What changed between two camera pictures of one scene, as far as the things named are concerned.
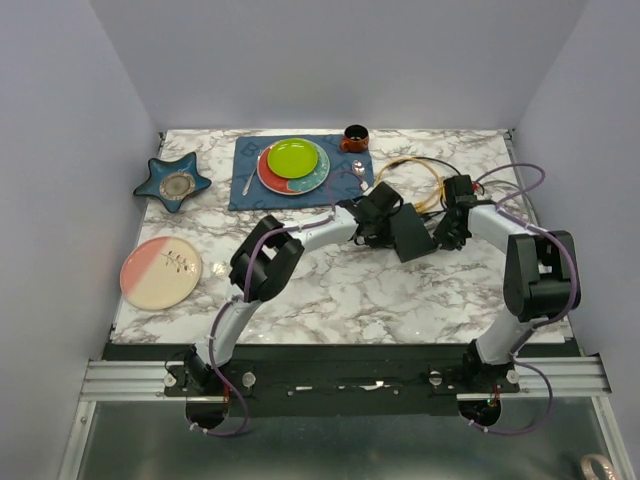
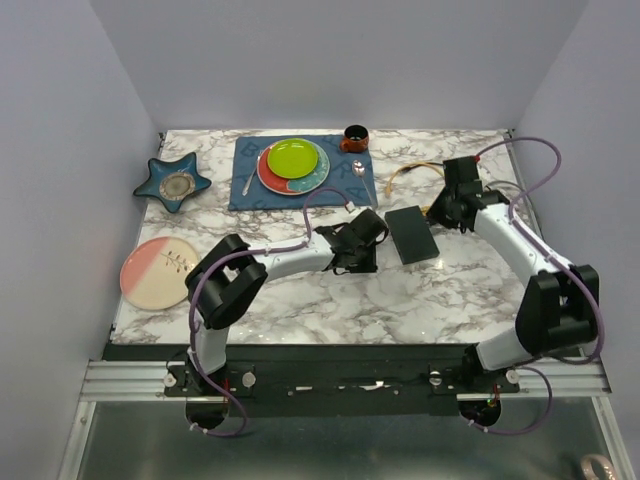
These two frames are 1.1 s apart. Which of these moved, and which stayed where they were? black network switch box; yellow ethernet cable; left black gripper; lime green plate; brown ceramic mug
Moved: left black gripper; yellow ethernet cable
Stayed: black network switch box; brown ceramic mug; lime green plate
